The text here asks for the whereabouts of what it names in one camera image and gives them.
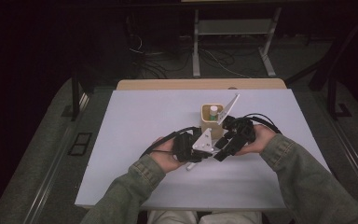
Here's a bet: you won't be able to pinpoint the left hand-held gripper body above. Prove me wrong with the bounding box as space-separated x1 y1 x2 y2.
172 126 214 164

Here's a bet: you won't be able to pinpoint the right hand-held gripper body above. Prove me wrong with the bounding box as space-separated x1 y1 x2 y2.
216 92 257 157

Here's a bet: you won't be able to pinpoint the square wooden pen holder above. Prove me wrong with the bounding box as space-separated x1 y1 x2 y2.
200 103 226 140

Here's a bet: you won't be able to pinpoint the person's right hand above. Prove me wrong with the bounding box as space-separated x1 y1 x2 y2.
235 123 278 157

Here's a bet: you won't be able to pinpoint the person's left hand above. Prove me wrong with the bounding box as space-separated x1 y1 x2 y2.
149 135 186 175

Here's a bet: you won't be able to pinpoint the person's legs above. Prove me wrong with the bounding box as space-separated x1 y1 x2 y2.
145 210 262 224

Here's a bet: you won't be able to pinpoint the light wooden desk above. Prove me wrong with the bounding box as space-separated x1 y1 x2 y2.
116 77 287 91

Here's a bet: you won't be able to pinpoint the black floor socket cover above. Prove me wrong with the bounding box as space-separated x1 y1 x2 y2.
67 132 93 157

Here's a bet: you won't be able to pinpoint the grey metal stand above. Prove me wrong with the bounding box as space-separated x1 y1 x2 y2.
191 7 282 78

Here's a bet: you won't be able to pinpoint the left hand-held gripper cable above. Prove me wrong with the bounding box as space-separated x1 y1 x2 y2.
139 125 200 159

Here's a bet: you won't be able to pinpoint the hand-held gripper cable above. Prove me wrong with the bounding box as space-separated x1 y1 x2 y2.
242 112 282 135
139 125 200 159

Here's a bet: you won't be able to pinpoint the right hand-held gripper cable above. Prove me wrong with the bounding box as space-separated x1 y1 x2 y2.
242 112 282 135

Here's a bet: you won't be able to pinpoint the tangle of floor cables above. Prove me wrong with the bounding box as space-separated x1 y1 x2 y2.
126 33 251 79

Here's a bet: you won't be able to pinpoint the black metal frame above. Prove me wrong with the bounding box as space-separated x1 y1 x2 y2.
283 7 358 121
61 68 91 122

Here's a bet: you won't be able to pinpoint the metal floor rail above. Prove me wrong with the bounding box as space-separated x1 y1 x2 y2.
22 92 91 224
310 92 358 200

